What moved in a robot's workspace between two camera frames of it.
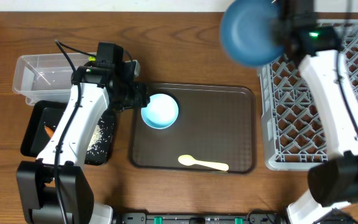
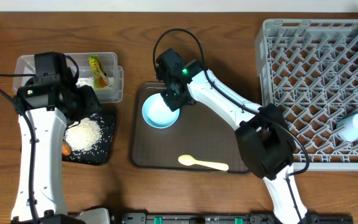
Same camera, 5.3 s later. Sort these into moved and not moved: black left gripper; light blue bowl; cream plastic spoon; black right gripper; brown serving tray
Moved: black left gripper; black right gripper
Not moved: light blue bowl; brown serving tray; cream plastic spoon
